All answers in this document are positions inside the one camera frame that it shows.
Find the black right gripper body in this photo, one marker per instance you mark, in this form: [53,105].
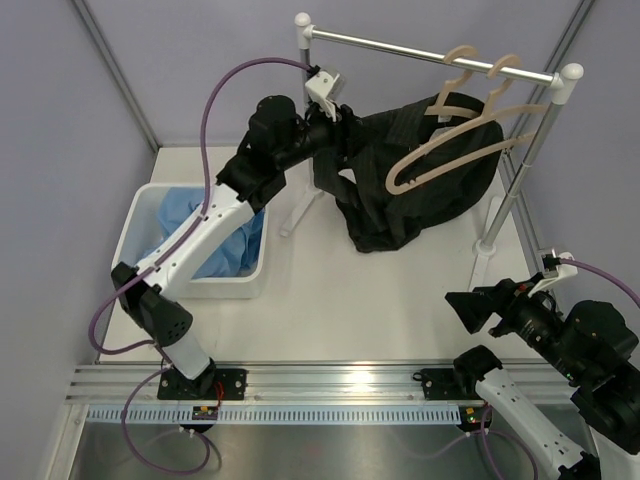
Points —
[521,306]

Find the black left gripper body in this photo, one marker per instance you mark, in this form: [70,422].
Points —
[339,142]

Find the dark striped shirt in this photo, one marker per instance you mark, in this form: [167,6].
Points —
[376,220]

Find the beige hanger with dark shirt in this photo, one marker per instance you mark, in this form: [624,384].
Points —
[446,106]

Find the light blue shirt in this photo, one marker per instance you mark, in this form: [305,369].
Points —
[236,255]

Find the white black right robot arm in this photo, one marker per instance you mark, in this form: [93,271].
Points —
[590,348]

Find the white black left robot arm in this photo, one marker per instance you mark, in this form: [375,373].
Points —
[277,139]

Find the white plastic bin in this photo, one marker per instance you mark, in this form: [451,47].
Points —
[235,287]

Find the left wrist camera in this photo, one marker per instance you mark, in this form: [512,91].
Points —
[322,88]

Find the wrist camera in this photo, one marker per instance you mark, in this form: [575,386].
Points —
[552,270]
[322,88]

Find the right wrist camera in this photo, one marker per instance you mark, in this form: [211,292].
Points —
[552,270]

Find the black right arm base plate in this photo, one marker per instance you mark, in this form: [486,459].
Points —
[441,384]

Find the white slotted cable duct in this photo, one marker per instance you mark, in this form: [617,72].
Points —
[278,414]

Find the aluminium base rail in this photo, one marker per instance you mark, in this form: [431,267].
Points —
[307,384]

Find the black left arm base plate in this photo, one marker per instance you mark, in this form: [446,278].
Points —
[229,383]

